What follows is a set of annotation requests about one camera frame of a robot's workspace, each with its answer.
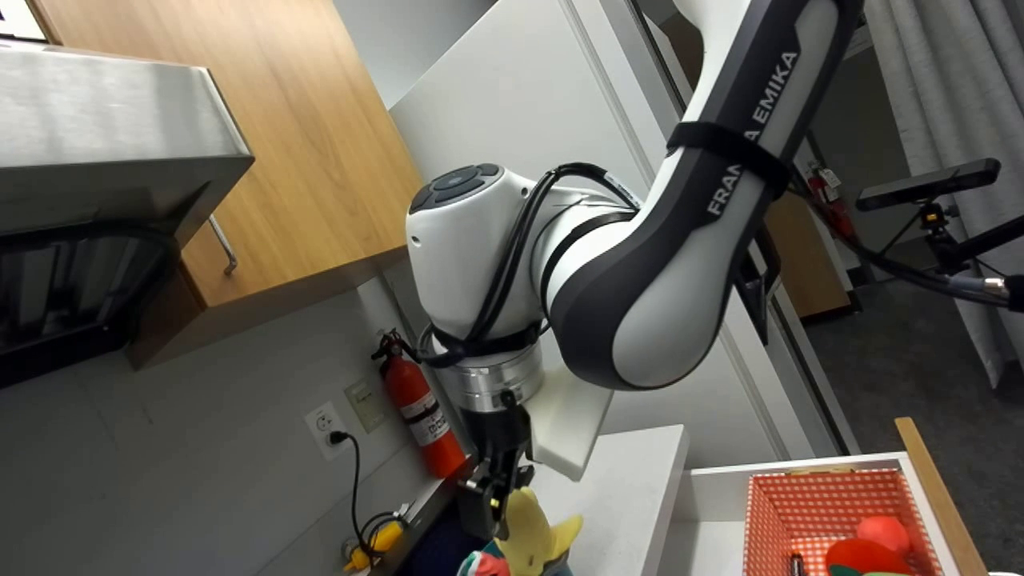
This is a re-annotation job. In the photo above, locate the white wall outlet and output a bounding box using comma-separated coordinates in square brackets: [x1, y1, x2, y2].
[304, 401, 352, 464]

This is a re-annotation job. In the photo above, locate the black stereo camera bar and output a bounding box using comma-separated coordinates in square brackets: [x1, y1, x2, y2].
[855, 156, 1005, 214]

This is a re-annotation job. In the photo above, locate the red fire extinguisher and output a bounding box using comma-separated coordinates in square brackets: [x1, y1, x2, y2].
[367, 329, 473, 482]
[804, 162, 859, 245]

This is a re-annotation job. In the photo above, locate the white drawer with wooden front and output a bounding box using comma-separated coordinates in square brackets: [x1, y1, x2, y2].
[655, 412, 988, 576]

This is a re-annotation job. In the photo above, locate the metal wall cabinet handle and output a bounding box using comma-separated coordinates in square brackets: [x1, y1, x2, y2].
[206, 214, 240, 282]

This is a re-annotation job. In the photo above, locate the orange checkered basket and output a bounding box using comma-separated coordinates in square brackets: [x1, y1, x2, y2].
[740, 464, 949, 576]

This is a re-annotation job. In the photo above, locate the watermelon slice plush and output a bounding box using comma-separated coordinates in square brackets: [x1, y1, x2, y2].
[472, 541, 515, 576]

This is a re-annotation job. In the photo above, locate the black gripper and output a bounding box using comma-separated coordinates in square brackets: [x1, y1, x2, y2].
[465, 395, 539, 537]

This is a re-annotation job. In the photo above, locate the wooden wall cabinet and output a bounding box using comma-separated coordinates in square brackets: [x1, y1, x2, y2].
[29, 0, 448, 369]

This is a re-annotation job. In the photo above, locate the beige wall switch plate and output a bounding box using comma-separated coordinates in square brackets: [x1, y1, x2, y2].
[342, 375, 392, 436]

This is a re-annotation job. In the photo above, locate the small yellow object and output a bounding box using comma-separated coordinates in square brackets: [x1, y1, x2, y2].
[339, 515, 412, 576]

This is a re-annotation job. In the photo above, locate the grey curtain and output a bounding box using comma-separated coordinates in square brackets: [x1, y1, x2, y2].
[862, 0, 1024, 395]

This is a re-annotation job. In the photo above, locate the wooden door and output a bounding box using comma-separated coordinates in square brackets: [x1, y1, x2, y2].
[759, 188, 859, 327]

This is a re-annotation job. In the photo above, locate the steel range hood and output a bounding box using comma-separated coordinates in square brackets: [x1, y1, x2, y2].
[0, 37, 257, 391]

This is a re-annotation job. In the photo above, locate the black camera stand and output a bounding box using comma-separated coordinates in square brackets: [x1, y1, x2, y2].
[852, 198, 1024, 314]

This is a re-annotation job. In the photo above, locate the black power cable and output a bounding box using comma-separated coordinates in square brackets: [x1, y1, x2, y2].
[327, 430, 373, 558]

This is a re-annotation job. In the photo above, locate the yellow banana plush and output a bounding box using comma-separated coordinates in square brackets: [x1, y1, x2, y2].
[492, 482, 588, 576]

